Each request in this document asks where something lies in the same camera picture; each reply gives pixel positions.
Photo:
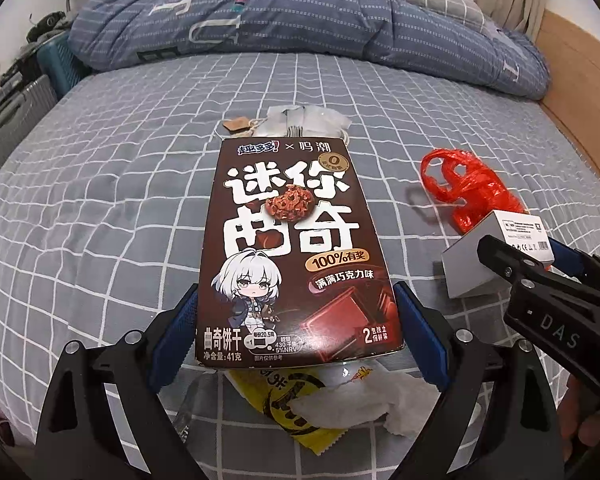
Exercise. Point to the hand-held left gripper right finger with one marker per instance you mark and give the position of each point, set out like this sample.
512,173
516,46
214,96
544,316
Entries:
425,340

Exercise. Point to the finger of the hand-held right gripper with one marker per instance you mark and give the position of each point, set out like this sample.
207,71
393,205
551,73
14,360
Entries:
502,256
572,256

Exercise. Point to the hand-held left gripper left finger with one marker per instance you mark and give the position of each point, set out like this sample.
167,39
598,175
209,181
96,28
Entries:
172,340

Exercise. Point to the small white box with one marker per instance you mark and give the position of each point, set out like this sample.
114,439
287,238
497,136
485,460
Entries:
472,270

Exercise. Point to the red plastic bag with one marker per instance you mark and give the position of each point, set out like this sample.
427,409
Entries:
480,195

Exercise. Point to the clear plastic bag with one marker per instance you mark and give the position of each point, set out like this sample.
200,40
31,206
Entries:
195,410

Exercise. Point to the white tissue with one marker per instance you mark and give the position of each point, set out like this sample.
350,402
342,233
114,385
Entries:
340,405

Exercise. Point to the yellow snack wrapper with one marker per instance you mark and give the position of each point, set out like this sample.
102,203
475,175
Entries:
280,400

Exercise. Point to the brown cookie box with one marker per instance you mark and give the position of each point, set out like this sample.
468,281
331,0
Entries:
290,240

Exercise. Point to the person's right hand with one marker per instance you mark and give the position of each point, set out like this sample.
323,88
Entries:
587,425

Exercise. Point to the grey checked bed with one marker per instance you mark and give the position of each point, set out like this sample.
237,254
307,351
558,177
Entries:
105,185

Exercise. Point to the wooden headboard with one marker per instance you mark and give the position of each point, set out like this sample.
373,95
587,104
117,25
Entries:
590,85

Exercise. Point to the grey suitcase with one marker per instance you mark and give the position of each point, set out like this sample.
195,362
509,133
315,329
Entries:
15,115

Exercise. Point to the teal suitcase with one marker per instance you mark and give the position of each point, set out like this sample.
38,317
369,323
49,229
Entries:
60,67

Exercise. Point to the blue striped duvet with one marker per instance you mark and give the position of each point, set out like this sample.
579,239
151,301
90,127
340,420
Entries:
280,25

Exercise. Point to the black gadget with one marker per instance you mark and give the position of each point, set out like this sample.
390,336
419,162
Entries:
47,22

